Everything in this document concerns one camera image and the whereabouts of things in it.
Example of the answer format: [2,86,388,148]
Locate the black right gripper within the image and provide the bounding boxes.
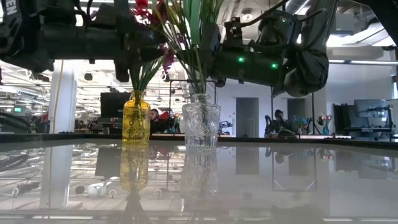
[175,22,222,78]

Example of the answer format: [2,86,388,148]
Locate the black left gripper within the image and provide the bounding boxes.
[105,24,167,82]

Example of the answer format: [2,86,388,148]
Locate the clear patterned glass vase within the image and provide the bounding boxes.
[182,93,221,152]

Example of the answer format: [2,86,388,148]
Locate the yellow glass vase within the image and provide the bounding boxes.
[122,90,151,146]

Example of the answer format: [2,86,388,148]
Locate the blue flowers in vase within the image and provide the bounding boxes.
[292,115,308,135]

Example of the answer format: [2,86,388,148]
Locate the pink flowers in vase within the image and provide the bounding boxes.
[317,114,333,135]

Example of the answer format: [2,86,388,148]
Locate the person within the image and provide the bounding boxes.
[270,109,289,138]
[149,108,170,134]

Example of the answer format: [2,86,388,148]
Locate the black monitor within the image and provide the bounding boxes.
[99,92,131,119]

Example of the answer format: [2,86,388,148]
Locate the grey door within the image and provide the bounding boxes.
[287,98,307,119]
[235,97,260,138]

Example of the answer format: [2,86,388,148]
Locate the white square column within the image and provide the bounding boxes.
[49,60,78,134]

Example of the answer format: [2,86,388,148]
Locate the grey desk monitor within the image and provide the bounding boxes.
[353,99,389,127]

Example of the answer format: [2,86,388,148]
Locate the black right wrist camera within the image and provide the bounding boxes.
[223,16,249,47]

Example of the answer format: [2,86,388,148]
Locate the yellow hanging cord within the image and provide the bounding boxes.
[52,60,65,134]

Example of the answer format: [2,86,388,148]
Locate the black workstation rig frame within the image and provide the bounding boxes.
[271,90,315,135]

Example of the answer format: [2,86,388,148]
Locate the black aluminium table frame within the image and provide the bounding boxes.
[0,133,398,149]

